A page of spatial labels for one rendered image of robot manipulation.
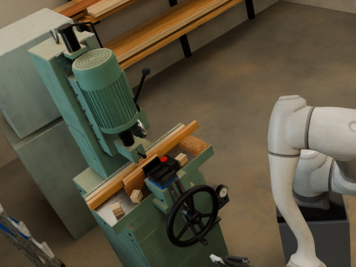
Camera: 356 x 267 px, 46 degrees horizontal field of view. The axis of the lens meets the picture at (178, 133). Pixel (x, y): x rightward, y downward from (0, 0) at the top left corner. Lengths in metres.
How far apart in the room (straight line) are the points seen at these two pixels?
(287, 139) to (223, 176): 1.86
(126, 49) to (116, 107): 2.24
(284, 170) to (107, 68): 0.74
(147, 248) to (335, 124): 1.10
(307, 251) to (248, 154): 1.78
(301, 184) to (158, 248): 0.72
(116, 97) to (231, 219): 1.45
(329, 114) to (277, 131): 0.16
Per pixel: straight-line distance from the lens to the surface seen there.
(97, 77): 1.60
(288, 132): 1.28
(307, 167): 1.83
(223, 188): 2.06
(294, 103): 1.29
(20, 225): 2.71
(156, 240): 2.00
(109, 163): 2.09
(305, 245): 1.53
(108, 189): 1.90
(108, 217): 1.84
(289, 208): 1.40
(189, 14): 4.19
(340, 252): 2.15
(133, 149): 1.83
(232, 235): 2.75
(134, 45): 3.92
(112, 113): 1.68
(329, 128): 1.25
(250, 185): 3.01
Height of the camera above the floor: 2.14
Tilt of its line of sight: 36 degrees down
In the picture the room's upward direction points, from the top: 19 degrees counter-clockwise
